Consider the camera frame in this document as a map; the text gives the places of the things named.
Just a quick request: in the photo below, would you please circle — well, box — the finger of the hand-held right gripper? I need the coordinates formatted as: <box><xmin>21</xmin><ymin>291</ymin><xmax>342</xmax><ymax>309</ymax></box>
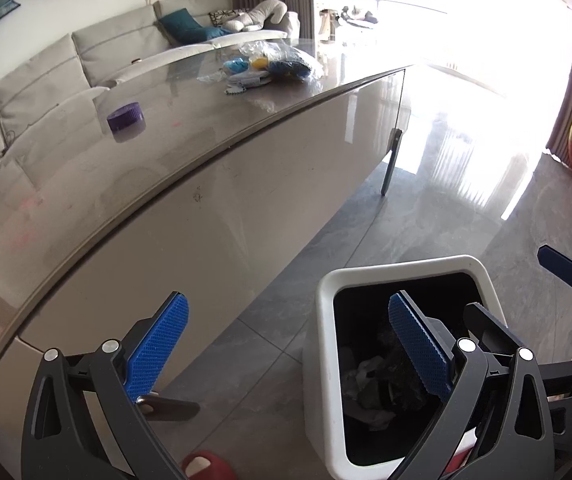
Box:
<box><xmin>463</xmin><ymin>302</ymin><xmax>519</xmax><ymax>358</ymax></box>
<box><xmin>537</xmin><ymin>244</ymin><xmax>572</xmax><ymax>297</ymax></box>

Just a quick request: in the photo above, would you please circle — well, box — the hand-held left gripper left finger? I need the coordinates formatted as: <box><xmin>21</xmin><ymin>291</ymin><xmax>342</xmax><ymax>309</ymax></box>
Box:
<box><xmin>21</xmin><ymin>291</ymin><xmax>190</xmax><ymax>480</ymax></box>

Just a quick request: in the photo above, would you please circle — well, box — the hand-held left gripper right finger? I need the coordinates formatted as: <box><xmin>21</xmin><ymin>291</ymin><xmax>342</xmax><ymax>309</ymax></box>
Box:
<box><xmin>388</xmin><ymin>291</ymin><xmax>557</xmax><ymax>480</ymax></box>

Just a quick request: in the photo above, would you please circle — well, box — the white trash bin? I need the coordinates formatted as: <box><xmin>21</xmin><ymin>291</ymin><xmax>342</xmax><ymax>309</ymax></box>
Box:
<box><xmin>302</xmin><ymin>255</ymin><xmax>510</xmax><ymax>479</ymax></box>

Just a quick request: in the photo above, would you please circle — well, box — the clear plastic bag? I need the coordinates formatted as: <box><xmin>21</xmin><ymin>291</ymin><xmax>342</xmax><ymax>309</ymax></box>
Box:
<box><xmin>198</xmin><ymin>40</ymin><xmax>323</xmax><ymax>97</ymax></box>

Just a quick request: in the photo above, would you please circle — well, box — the red slipper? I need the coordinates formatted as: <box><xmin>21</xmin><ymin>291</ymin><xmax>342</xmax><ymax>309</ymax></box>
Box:
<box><xmin>180</xmin><ymin>451</ymin><xmax>240</xmax><ymax>480</ymax></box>

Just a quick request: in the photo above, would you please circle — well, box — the grey coffee table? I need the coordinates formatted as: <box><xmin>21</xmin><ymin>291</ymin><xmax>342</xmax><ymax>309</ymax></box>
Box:
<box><xmin>0</xmin><ymin>37</ymin><xmax>415</xmax><ymax>432</ymax></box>

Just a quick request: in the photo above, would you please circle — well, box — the purple round lid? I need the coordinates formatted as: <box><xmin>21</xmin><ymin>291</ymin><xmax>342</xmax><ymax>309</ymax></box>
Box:
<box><xmin>106</xmin><ymin>102</ymin><xmax>146</xmax><ymax>134</ymax></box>

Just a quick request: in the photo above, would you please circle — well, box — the grey fabric sofa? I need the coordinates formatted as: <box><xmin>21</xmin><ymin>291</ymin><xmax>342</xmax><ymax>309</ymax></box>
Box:
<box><xmin>0</xmin><ymin>0</ymin><xmax>301</xmax><ymax>196</ymax></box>

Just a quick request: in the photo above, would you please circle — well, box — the teal pillow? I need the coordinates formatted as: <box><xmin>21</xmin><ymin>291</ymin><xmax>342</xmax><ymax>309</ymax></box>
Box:
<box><xmin>158</xmin><ymin>8</ymin><xmax>235</xmax><ymax>44</ymax></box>

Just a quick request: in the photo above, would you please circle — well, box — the baby high chair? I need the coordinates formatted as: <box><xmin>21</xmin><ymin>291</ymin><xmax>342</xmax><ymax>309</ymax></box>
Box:
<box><xmin>316</xmin><ymin>0</ymin><xmax>383</xmax><ymax>41</ymax></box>

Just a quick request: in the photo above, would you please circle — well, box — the black white patterned pillow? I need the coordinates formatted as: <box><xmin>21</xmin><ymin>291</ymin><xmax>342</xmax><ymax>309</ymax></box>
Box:
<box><xmin>209</xmin><ymin>8</ymin><xmax>252</xmax><ymax>29</ymax></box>

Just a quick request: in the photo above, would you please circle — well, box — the grey plush toy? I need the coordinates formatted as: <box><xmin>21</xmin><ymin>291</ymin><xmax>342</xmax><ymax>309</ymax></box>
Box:
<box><xmin>222</xmin><ymin>0</ymin><xmax>290</xmax><ymax>34</ymax></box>

